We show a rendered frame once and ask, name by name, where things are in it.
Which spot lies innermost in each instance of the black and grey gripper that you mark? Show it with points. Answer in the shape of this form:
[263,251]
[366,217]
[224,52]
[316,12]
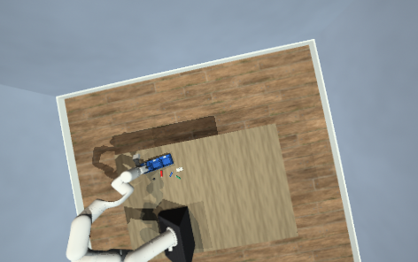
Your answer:
[144,169]

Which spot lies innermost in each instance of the blue rack of bins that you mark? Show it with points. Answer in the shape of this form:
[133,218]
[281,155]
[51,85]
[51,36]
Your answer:
[158,163]

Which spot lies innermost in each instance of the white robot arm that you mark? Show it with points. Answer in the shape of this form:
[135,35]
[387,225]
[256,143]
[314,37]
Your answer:
[78,244]

